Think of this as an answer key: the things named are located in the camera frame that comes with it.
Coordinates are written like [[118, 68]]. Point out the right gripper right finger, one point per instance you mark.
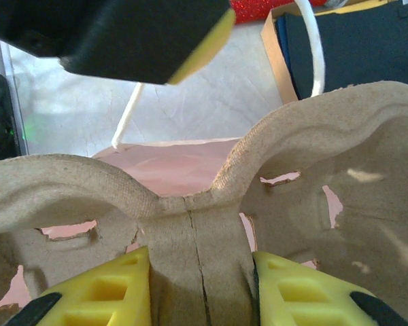
[[292, 299]]

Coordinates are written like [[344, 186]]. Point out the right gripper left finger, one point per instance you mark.
[[105, 299]]

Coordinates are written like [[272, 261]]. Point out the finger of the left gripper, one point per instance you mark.
[[122, 37]]

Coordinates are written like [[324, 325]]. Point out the brown pulp cup carrier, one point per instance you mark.
[[197, 237]]

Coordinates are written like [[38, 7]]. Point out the red white paper gift bag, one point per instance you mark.
[[173, 169]]

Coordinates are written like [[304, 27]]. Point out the red glitter tube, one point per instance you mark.
[[265, 10]]

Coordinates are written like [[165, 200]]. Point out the stack of dark napkins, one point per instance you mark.
[[360, 51]]

